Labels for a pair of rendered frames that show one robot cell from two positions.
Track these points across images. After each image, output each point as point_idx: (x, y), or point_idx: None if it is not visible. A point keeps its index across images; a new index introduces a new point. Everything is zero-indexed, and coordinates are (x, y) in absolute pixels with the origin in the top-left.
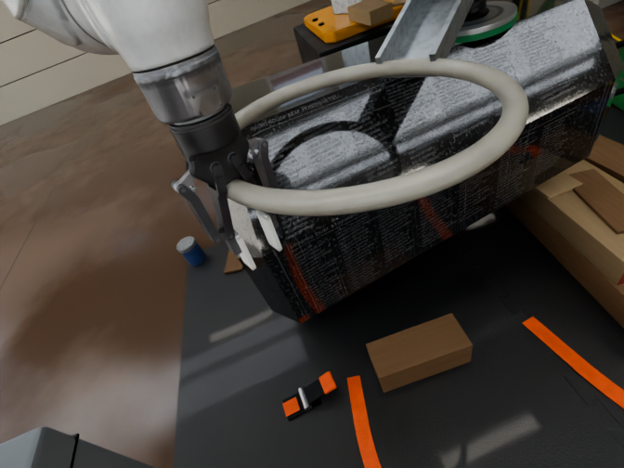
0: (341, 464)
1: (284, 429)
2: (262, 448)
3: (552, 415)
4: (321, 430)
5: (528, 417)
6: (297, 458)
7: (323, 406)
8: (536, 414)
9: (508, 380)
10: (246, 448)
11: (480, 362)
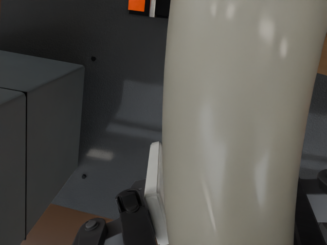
0: (157, 75)
1: (122, 18)
2: (95, 21)
3: (323, 136)
4: (155, 41)
5: (309, 128)
6: (124, 49)
7: (167, 21)
8: (315, 130)
9: (325, 100)
10: (80, 12)
11: (323, 76)
